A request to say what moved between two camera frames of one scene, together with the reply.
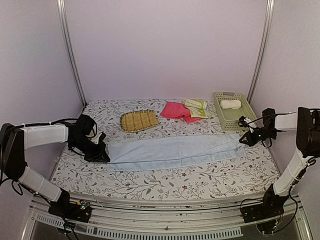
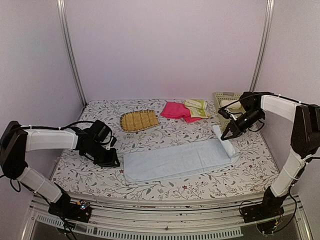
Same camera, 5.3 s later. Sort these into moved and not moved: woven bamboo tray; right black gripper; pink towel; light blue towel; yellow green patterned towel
Moved: light blue towel; right black gripper
Not moved: yellow green patterned towel; pink towel; woven bamboo tray
